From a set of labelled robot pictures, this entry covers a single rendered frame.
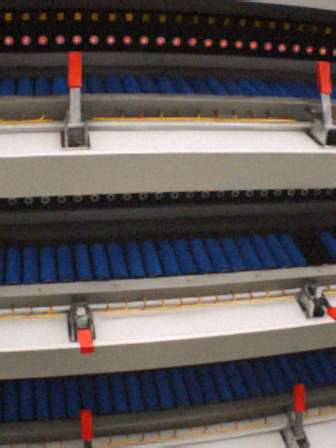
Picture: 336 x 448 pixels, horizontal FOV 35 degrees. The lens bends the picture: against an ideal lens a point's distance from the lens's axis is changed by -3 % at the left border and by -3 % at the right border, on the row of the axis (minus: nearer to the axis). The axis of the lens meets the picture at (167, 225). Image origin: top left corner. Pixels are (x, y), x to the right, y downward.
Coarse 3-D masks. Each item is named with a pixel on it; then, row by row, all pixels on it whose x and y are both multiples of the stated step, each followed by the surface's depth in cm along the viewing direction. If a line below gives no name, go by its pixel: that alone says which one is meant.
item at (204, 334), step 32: (0, 224) 67; (0, 320) 57; (32, 320) 57; (64, 320) 58; (96, 320) 58; (128, 320) 59; (160, 320) 59; (192, 320) 59; (224, 320) 60; (256, 320) 60; (288, 320) 61; (320, 320) 61; (0, 352) 53; (32, 352) 54; (64, 352) 55; (96, 352) 56; (128, 352) 57; (160, 352) 58; (192, 352) 59; (224, 352) 60; (256, 352) 61; (288, 352) 62
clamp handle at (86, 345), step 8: (80, 312) 55; (80, 320) 55; (80, 328) 53; (88, 328) 53; (80, 336) 51; (88, 336) 51; (80, 344) 49; (88, 344) 49; (80, 352) 49; (88, 352) 49
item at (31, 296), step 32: (0, 288) 57; (32, 288) 58; (64, 288) 58; (96, 288) 59; (128, 288) 59; (160, 288) 60; (192, 288) 61; (224, 288) 62; (256, 288) 63; (288, 288) 64
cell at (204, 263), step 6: (192, 240) 69; (198, 240) 69; (192, 246) 68; (198, 246) 68; (192, 252) 68; (198, 252) 67; (204, 252) 67; (198, 258) 66; (204, 258) 66; (198, 264) 65; (204, 264) 65; (210, 264) 65; (198, 270) 65; (204, 270) 64; (210, 270) 64
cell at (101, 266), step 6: (96, 246) 66; (102, 246) 66; (96, 252) 65; (102, 252) 65; (96, 258) 64; (102, 258) 64; (96, 264) 63; (102, 264) 63; (96, 270) 62; (102, 270) 62; (108, 270) 63; (96, 276) 62; (102, 276) 61; (108, 276) 62
